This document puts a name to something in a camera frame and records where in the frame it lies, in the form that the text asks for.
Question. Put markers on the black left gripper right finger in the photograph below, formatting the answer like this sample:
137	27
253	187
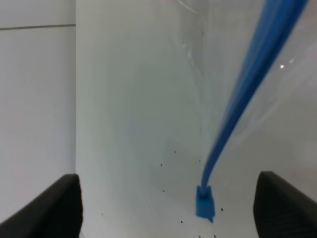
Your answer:
281	210

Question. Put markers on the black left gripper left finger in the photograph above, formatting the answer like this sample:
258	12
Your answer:
55	213

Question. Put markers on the clear zip bag blue zipper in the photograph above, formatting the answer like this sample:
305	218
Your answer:
251	66

